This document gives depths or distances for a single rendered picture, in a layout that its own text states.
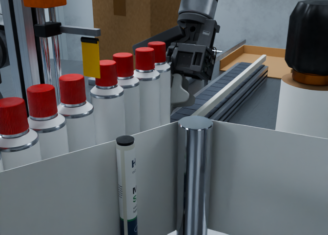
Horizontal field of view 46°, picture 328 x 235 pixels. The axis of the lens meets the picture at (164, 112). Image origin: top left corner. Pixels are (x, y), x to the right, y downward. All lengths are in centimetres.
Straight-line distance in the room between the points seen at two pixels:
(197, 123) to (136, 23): 80
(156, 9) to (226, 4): 164
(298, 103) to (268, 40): 224
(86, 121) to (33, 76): 16
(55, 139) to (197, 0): 43
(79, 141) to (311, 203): 30
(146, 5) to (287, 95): 68
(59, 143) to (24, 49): 20
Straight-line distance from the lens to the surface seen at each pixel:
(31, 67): 65
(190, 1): 80
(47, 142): 49
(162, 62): 71
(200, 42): 78
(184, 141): 41
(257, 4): 276
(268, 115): 108
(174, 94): 77
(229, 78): 121
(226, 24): 280
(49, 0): 58
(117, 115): 59
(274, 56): 171
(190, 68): 76
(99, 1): 128
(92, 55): 58
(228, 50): 122
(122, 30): 123
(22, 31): 64
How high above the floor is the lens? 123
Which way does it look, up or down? 22 degrees down
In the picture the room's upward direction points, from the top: straight up
